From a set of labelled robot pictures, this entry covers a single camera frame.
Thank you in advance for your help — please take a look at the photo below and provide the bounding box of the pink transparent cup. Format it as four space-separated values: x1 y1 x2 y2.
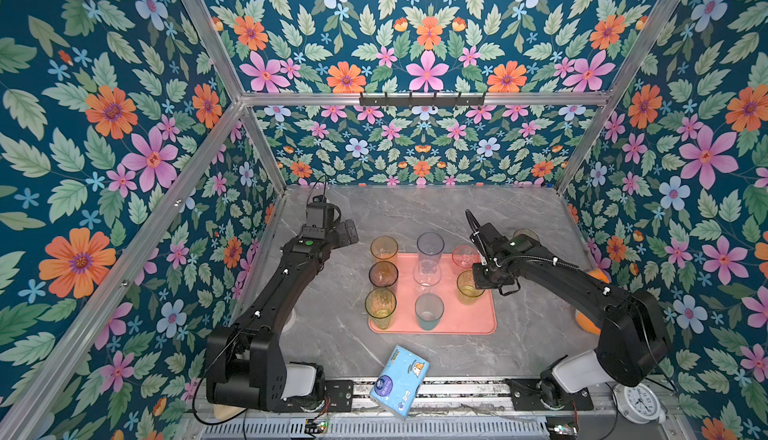
451 245 481 270

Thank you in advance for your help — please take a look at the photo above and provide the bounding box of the yellow plastic cup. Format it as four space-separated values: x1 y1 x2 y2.
370 236 399 263

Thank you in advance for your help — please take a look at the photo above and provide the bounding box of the green short cup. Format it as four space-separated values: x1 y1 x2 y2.
456 270 485 305

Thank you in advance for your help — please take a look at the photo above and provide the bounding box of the dark grey plastic cup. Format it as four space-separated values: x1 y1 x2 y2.
368 261 399 291

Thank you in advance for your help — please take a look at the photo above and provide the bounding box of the blue transparent cup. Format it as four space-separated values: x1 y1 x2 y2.
416 232 445 268

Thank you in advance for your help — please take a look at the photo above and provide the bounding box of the pink plastic tray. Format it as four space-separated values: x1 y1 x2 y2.
368 253 497 336

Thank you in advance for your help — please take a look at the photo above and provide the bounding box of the clear transparent cup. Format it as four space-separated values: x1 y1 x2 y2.
413 260 442 294

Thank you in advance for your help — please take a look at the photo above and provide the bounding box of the light green tall cup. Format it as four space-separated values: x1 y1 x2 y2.
365 287 397 330

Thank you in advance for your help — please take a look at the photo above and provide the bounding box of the teal frosted cup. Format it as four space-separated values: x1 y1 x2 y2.
414 293 445 331

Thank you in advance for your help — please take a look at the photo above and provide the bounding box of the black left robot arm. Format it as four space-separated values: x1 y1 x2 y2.
205 220 359 413

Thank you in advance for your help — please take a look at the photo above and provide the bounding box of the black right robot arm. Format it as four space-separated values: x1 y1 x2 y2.
466 211 672 409

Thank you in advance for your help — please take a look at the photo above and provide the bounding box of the amber short cup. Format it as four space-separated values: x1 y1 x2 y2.
513 228 540 242

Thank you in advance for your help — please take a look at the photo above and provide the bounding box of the orange fish plush toy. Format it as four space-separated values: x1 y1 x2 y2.
571 269 611 336

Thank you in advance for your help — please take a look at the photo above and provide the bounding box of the blue tissue pack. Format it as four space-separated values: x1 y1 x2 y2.
369 346 430 420

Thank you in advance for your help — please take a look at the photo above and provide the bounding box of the white alarm clock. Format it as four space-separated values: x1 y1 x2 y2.
614 383 666 425

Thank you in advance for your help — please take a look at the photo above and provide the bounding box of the beige sponge block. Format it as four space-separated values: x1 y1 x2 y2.
213 404 247 422

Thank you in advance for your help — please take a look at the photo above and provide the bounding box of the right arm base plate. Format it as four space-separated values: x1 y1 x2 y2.
504 378 594 412

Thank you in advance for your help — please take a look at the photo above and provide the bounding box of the black hook rail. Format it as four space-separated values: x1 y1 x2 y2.
358 92 486 109

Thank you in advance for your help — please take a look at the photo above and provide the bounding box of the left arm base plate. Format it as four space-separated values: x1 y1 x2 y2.
276 379 355 416

